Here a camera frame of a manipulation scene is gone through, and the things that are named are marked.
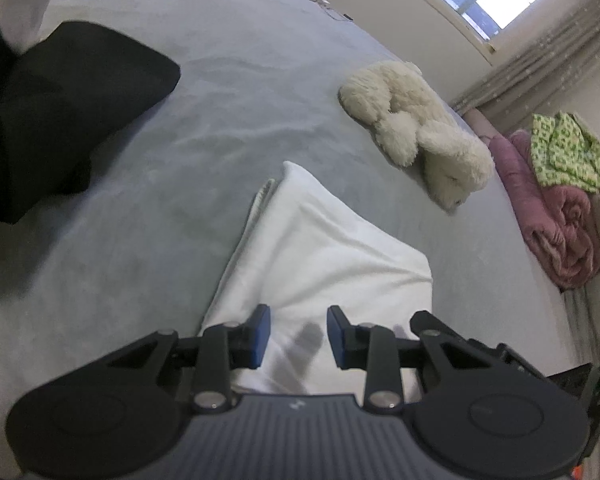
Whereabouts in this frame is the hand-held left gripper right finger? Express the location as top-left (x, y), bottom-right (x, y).
top-left (326, 304), bottom-right (487, 414)

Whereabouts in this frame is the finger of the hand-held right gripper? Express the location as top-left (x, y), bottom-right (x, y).
top-left (409, 310), bottom-right (549, 379)

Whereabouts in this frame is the grey wide curtain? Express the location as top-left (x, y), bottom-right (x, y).
top-left (452, 0), bottom-right (600, 136)

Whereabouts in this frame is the pink quilt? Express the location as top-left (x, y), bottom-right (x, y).
top-left (489, 129), bottom-right (600, 290)

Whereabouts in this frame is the black folded garment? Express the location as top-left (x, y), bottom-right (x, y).
top-left (0, 14), bottom-right (182, 225)

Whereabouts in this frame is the green patterned cloth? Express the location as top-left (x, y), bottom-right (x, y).
top-left (531, 111), bottom-right (600, 199)

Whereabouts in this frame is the bed with grey sheet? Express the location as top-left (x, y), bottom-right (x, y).
top-left (0, 0), bottom-right (600, 480)

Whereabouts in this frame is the white knit sweater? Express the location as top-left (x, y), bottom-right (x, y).
top-left (198, 160), bottom-right (434, 395)

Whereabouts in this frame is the white plush dog toy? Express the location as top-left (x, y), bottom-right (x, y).
top-left (338, 60), bottom-right (496, 211)

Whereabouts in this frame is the pink bolster pillow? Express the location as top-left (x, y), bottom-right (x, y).
top-left (462, 111), bottom-right (504, 141)

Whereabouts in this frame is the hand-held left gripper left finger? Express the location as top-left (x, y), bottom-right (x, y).
top-left (107, 303), bottom-right (272, 414)

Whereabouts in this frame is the white cable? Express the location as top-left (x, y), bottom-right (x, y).
top-left (304, 0), bottom-right (356, 22)

